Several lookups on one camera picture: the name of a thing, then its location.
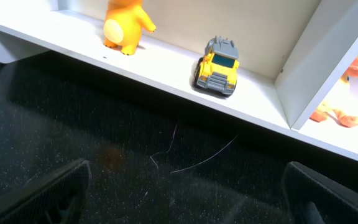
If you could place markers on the grey and yellow toy truck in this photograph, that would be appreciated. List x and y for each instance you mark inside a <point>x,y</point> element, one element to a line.
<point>217,70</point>

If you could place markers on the yellow plush duck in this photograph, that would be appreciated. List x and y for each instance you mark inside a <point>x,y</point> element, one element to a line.
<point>346,119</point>

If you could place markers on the white shelf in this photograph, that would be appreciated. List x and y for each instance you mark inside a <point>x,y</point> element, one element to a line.
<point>166,62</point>

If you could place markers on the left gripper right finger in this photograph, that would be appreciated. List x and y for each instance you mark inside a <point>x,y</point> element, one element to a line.
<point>328,196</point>

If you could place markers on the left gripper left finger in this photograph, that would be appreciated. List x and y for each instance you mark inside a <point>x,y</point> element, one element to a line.
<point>42,193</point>

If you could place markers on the orange rubber toy figure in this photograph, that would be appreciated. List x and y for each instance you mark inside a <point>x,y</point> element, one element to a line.
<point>126,25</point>

